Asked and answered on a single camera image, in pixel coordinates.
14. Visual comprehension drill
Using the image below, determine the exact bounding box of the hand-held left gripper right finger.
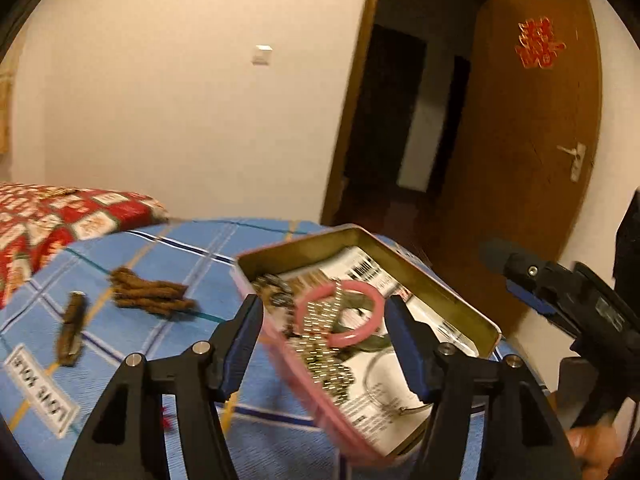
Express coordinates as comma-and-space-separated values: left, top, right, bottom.
384, 294, 583, 480

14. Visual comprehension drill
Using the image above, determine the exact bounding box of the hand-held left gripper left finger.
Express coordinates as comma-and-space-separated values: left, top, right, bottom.
62, 294, 265, 480

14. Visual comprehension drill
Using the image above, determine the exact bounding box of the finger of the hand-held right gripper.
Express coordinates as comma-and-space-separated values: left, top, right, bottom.
506, 280, 558, 317
479, 239, 551, 281

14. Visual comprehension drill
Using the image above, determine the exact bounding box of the green jade bangle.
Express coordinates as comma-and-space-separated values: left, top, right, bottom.
345, 332, 397, 354

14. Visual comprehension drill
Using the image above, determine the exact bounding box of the small silver ring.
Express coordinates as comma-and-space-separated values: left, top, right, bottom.
367, 349, 433, 417

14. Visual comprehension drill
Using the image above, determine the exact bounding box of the pink bangle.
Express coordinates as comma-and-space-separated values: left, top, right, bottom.
294, 281, 386, 347

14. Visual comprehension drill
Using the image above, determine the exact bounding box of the grey bead bracelet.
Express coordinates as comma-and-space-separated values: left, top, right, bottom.
252, 272, 296, 308

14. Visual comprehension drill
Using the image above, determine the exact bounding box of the pink metal tin box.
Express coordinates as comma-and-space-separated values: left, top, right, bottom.
232, 225, 502, 468

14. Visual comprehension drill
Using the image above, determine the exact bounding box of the metallic bead chain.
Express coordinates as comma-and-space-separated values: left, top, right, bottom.
285, 282, 357, 401

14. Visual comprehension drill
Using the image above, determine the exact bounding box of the person's right hand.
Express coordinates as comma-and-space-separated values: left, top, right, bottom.
570, 425, 626, 480

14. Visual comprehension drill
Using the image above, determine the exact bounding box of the printed paper sheet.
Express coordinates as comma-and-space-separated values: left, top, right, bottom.
280, 246, 481, 456

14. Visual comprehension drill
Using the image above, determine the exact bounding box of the brown wooden door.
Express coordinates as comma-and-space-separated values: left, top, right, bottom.
425, 0, 603, 351

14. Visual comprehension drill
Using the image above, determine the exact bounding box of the blue plaid bed sheet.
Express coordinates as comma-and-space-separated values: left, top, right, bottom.
0, 217, 551, 480

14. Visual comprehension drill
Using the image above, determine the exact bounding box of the red paper door decoration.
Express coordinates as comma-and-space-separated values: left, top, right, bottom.
515, 16, 567, 69

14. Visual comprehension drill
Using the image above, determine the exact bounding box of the brown wooden bead necklace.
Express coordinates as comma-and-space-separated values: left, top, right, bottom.
109, 267, 197, 317

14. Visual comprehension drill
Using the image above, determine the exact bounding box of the silver door handle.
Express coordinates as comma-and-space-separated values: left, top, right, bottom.
556, 143, 587, 182

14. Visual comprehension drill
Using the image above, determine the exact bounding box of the brown strap wristwatch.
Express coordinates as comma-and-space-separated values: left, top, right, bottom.
56, 291, 87, 367

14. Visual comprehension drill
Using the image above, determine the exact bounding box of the brown wooden door frame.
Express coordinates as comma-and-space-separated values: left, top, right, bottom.
320, 0, 496, 226

